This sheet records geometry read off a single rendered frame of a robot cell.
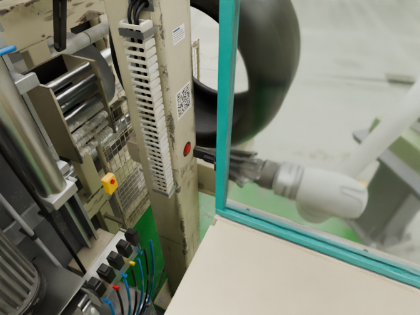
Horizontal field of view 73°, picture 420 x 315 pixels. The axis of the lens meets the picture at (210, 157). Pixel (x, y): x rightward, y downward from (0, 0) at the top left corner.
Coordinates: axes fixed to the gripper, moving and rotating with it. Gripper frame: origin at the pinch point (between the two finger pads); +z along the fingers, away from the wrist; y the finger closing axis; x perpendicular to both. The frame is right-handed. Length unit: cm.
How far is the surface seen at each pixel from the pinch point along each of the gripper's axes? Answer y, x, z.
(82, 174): -4, 39, 64
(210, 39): -340, 105, 150
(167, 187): 10.7, 5.7, 6.8
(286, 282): 36, -21, -27
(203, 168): -6.1, 12.6, 3.7
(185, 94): -0.8, -17.3, 5.6
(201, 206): -55, 106, 30
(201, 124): -30.6, 14.7, 16.0
